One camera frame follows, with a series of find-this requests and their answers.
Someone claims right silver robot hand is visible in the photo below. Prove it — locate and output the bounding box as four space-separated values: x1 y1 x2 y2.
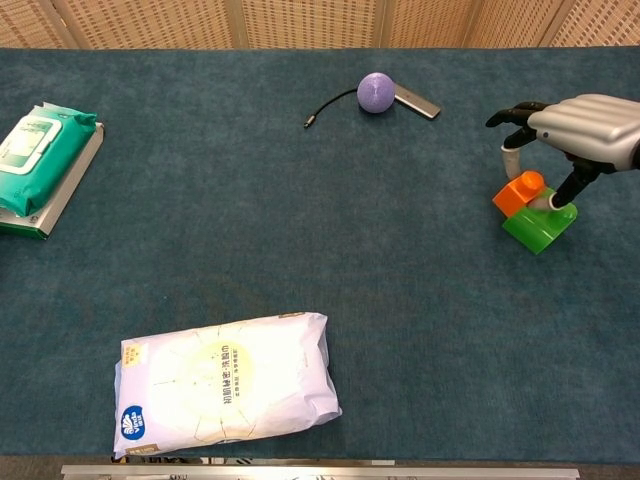
485 94 640 214

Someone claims small orange building block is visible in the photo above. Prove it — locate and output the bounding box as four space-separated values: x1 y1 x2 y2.
492 170 546 219

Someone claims green two-stud building block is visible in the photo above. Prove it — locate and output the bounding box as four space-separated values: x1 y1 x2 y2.
501 187 579 256

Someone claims purple ball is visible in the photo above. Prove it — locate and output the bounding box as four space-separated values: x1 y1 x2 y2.
356 72 397 116

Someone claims woven beige folding screen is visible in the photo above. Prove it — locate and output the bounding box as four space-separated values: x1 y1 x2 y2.
0 0 640 50

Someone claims blue felt table mat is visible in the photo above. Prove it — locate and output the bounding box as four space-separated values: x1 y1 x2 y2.
0 47 640 464

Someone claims lavender tissue pack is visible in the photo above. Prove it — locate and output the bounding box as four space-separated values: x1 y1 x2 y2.
112 310 344 460

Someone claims flat grey green box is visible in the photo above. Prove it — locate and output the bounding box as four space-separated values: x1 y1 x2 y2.
0 122 106 241

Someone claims green wet wipes pack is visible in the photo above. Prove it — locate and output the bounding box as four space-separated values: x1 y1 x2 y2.
0 102 99 217

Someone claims black short cable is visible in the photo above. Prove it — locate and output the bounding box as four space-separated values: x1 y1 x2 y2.
303 87 360 130

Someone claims aluminium profile rail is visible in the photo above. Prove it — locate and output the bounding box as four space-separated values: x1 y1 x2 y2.
60 463 581 480

